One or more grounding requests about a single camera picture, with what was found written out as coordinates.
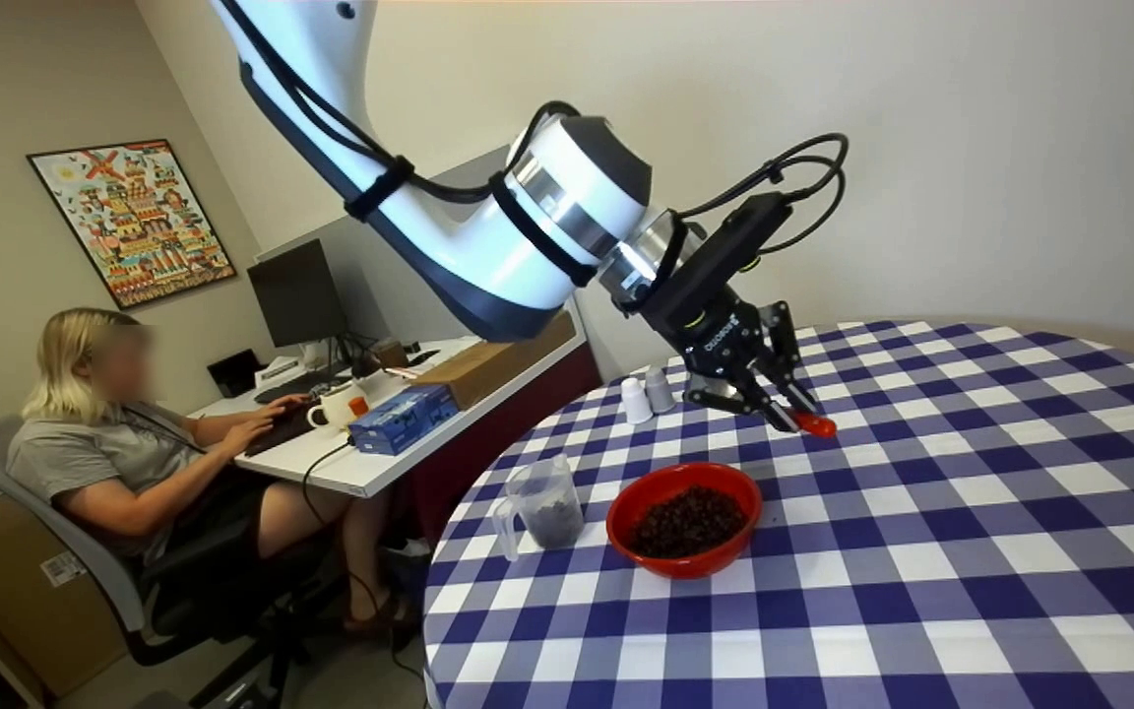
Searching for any white orange mug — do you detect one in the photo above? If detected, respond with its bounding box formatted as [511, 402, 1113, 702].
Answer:
[303, 388, 374, 434]

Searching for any small white plastic bottle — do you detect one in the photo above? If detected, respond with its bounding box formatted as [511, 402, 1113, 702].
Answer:
[618, 375, 658, 429]

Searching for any blue white checked tablecloth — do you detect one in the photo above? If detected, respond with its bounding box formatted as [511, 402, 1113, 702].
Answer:
[423, 317, 1134, 709]

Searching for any red plastic bowl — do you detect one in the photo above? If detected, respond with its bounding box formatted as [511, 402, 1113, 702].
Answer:
[603, 457, 769, 582]

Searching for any seated blonde person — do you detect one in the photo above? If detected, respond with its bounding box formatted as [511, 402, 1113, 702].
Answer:
[3, 304, 403, 640]

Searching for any framed colourful wall picture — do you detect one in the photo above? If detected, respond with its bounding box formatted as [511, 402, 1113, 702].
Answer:
[22, 134, 240, 312]

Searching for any black keyboard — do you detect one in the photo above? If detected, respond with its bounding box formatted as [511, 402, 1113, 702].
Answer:
[240, 397, 333, 461]

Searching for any clear plastic measuring cup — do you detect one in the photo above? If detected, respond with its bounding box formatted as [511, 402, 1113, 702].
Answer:
[487, 453, 591, 559]

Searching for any black computer monitor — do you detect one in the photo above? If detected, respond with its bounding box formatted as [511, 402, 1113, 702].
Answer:
[244, 236, 377, 381]

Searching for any long brown cardboard box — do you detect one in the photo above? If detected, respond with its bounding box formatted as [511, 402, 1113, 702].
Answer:
[415, 312, 584, 411]

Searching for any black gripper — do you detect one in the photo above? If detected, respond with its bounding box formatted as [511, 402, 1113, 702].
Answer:
[643, 247, 811, 434]

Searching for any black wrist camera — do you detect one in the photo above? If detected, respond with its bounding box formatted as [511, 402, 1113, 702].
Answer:
[701, 191, 798, 276]

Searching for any large brown cardboard carton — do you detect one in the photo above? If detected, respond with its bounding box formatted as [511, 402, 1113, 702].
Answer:
[0, 495, 139, 704]

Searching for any white office desk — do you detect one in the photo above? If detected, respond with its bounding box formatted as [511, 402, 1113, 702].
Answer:
[190, 333, 600, 503]

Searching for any grey office chair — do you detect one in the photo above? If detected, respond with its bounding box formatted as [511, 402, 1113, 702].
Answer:
[0, 413, 324, 709]

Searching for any blue cardboard box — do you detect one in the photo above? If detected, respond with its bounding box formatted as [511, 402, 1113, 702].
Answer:
[345, 381, 461, 461]

